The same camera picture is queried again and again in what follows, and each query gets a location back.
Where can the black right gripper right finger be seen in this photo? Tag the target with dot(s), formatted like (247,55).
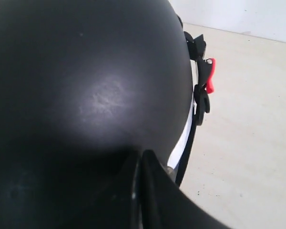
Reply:
(164,205)

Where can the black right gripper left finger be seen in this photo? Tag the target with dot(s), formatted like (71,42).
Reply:
(118,206)

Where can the black helmet with visor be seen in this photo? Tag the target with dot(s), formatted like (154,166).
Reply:
(83,84)

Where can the white mannequin head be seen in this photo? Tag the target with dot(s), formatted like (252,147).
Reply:
(178,150)

